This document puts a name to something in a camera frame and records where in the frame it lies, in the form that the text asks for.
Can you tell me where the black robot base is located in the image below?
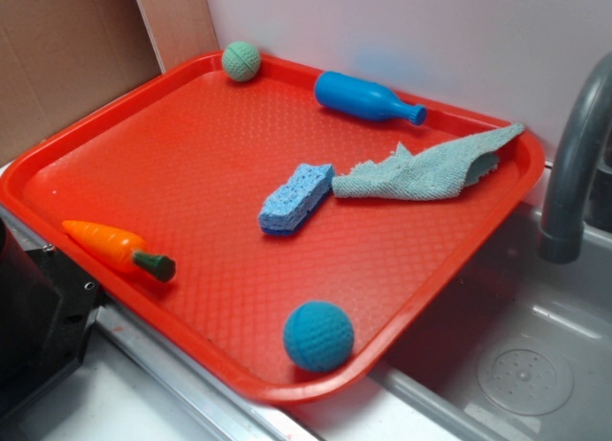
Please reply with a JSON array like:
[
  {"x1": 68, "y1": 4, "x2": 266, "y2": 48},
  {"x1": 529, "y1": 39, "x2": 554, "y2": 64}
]
[{"x1": 1, "y1": 223, "x2": 99, "y2": 420}]

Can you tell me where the light blue cloth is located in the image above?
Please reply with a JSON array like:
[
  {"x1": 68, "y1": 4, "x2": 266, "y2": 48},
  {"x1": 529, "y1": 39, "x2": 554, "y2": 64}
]
[{"x1": 332, "y1": 123, "x2": 525, "y2": 201}]

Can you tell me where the blue sponge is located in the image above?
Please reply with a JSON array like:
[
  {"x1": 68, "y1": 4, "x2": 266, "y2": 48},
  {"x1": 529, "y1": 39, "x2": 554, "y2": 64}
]
[{"x1": 258, "y1": 164, "x2": 336, "y2": 235}]

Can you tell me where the red plastic tray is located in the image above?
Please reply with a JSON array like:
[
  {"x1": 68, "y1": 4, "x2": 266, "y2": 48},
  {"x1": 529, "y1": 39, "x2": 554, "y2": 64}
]
[{"x1": 1, "y1": 54, "x2": 544, "y2": 405}]

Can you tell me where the blue plastic toy bottle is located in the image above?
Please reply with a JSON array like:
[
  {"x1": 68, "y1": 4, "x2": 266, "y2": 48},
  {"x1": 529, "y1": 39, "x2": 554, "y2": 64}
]
[{"x1": 314, "y1": 72, "x2": 427, "y2": 125}]

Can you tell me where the blue textured ball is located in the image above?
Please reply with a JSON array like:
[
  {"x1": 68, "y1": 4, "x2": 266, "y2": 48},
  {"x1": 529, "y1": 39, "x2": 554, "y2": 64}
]
[{"x1": 283, "y1": 300, "x2": 355, "y2": 373}]

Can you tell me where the green textured ball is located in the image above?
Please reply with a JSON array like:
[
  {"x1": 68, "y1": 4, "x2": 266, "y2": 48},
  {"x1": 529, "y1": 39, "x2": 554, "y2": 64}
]
[{"x1": 222, "y1": 41, "x2": 261, "y2": 82}]

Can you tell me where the orange plastic toy carrot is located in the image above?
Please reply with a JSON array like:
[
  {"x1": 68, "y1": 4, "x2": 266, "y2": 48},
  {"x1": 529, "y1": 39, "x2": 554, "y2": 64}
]
[{"x1": 61, "y1": 220, "x2": 176, "y2": 282}]

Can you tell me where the grey plastic sink basin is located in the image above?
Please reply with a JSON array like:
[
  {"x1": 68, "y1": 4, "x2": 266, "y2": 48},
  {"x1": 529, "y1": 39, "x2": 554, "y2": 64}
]
[{"x1": 293, "y1": 207, "x2": 611, "y2": 440}]

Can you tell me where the grey toy faucet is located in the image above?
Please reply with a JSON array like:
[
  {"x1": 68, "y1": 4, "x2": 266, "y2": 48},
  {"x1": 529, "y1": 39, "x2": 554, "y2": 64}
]
[{"x1": 537, "y1": 55, "x2": 611, "y2": 264}]

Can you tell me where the brown cardboard panel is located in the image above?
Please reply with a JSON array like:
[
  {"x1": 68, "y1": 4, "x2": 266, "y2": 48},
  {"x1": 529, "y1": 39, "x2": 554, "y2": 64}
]
[{"x1": 1, "y1": 0, "x2": 160, "y2": 164}]

